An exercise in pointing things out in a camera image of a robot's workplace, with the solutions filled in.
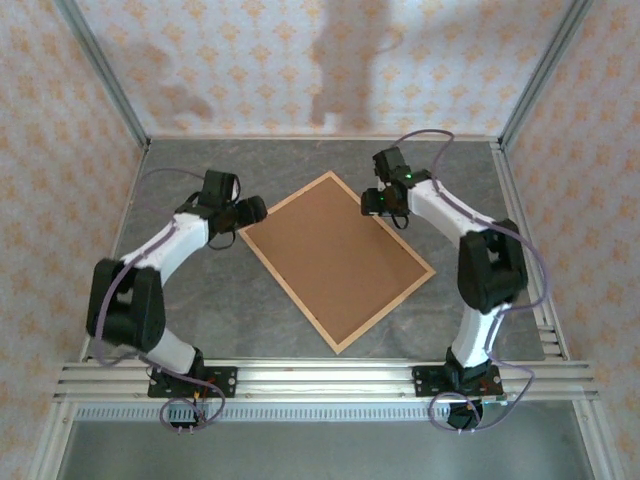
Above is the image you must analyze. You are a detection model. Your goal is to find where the light wooden picture frame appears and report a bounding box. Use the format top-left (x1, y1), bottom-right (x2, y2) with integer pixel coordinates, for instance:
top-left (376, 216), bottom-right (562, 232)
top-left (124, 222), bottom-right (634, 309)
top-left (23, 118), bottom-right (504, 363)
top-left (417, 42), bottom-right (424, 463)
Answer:
top-left (238, 170), bottom-right (436, 356)

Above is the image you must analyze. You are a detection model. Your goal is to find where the thin aluminium back bar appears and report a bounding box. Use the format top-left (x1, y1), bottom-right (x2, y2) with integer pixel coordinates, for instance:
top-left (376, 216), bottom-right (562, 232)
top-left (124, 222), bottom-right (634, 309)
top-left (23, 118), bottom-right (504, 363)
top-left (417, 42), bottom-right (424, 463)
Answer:
top-left (147, 133), bottom-right (501, 142)

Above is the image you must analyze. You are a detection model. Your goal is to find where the thin aluminium side strip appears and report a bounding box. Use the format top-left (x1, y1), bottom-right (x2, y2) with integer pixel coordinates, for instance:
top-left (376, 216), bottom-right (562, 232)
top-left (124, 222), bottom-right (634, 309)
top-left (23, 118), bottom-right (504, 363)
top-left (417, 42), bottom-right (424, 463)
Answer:
top-left (79, 144), bottom-right (151, 362)

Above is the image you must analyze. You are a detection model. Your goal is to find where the black connector box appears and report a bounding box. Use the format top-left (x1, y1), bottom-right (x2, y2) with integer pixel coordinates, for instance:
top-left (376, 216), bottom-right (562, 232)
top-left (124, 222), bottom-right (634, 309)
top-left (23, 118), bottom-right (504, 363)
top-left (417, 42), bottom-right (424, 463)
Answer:
top-left (446, 401), bottom-right (485, 432)
top-left (166, 403), bottom-right (207, 434)

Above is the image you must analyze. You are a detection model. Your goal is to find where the grey metal sheet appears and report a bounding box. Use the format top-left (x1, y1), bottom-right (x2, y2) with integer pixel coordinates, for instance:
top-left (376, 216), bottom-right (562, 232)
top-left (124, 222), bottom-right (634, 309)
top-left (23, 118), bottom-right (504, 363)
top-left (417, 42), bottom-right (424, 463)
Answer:
top-left (54, 419), bottom-right (594, 480)

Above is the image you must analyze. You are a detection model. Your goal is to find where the aluminium lower leg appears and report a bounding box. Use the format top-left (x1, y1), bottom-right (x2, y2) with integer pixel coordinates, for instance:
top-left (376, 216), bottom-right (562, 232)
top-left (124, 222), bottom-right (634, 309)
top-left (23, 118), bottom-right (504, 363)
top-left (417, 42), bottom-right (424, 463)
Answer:
top-left (27, 399), bottom-right (76, 480)
top-left (573, 399), bottom-right (619, 480)

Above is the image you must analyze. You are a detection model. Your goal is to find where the wide aluminium side rail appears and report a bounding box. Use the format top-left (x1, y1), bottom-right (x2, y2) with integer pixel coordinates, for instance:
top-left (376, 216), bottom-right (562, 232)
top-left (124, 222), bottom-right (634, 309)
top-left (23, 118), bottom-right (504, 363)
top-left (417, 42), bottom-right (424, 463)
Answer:
top-left (489, 140), bottom-right (572, 362)

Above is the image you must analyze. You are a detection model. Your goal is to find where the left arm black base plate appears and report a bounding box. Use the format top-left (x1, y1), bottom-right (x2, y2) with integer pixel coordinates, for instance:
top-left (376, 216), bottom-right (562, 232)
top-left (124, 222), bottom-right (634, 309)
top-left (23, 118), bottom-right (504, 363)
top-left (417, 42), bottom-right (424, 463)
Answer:
top-left (147, 366), bottom-right (238, 400)

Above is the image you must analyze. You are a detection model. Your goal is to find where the aluminium slotted mounting rail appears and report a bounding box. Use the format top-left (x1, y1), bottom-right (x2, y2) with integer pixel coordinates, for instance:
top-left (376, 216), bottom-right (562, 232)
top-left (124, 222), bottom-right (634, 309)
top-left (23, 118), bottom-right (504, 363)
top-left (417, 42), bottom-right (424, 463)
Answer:
top-left (52, 358), bottom-right (600, 402)

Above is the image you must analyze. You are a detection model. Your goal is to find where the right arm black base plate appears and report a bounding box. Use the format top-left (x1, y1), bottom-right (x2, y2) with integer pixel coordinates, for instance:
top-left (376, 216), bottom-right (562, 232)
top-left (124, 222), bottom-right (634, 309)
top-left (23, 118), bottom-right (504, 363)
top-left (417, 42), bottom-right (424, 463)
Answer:
top-left (411, 366), bottom-right (505, 400)

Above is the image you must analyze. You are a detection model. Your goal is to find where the aluminium corner post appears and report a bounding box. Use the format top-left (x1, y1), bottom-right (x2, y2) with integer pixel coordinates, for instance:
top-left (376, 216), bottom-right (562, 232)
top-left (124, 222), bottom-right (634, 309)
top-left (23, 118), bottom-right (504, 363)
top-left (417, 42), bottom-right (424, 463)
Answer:
top-left (498, 0), bottom-right (596, 149)
top-left (53, 0), bottom-right (152, 151)

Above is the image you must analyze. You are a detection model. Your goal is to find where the grey slotted cable duct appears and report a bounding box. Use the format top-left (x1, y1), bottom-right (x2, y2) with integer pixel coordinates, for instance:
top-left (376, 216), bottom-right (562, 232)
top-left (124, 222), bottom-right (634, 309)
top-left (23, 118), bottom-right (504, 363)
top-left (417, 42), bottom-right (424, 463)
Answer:
top-left (74, 404), bottom-right (576, 422)

